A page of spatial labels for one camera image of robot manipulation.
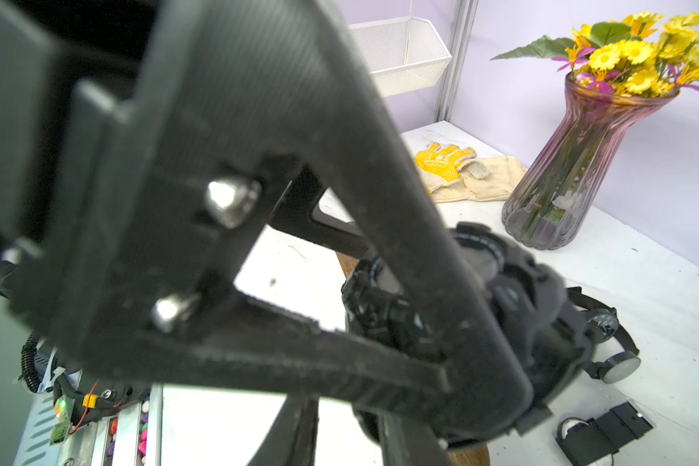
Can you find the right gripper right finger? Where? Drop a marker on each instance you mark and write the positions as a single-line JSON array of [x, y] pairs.
[[291, 439]]

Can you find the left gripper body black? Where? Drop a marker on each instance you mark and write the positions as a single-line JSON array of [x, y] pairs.
[[298, 214]]

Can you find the wooden watch stand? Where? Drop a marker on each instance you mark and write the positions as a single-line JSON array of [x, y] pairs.
[[467, 457]]

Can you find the black digital watch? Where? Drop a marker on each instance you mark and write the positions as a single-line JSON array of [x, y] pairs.
[[528, 300]]

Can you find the black watch middle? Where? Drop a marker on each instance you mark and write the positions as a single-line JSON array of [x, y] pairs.
[[596, 441]]

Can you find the black watch left pair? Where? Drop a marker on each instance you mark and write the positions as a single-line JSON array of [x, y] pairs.
[[618, 357]]

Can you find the yellow white work glove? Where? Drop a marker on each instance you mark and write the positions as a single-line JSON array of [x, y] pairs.
[[441, 167]]

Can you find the white mesh lower shelf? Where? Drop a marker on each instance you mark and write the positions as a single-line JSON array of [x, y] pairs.
[[402, 55]]

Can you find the purple glass vase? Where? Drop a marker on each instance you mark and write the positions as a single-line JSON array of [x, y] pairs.
[[547, 208]]

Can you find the yellow artificial flowers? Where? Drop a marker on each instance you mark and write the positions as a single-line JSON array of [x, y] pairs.
[[641, 56]]

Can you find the aluminium frame rail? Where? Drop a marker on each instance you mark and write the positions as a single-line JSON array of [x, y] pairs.
[[462, 24]]

